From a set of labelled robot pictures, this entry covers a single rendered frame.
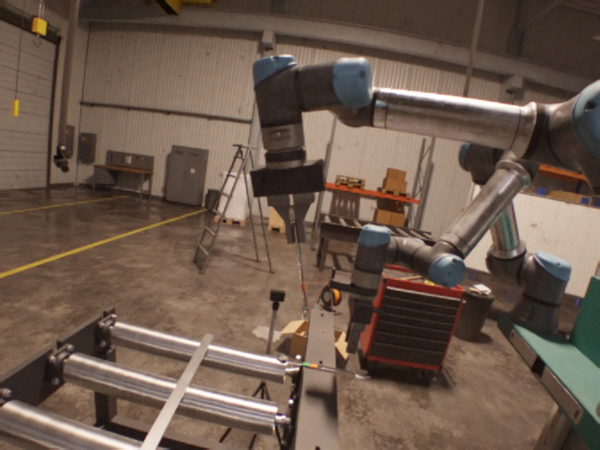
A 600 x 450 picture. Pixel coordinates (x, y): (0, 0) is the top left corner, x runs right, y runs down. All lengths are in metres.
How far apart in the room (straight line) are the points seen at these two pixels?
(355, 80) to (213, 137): 10.83
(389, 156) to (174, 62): 7.69
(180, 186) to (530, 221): 9.39
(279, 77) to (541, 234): 4.90
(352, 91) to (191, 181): 10.48
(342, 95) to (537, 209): 4.81
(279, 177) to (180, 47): 11.86
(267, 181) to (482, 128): 0.38
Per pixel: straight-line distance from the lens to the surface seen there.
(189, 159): 10.94
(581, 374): 1.02
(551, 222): 5.26
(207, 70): 11.79
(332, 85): 0.52
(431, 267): 0.77
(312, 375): 0.93
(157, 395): 1.26
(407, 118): 0.62
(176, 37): 12.58
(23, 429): 1.21
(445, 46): 11.26
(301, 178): 0.58
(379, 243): 0.80
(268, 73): 0.56
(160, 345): 1.53
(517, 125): 0.63
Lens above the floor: 1.69
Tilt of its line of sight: 12 degrees down
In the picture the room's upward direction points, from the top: 9 degrees clockwise
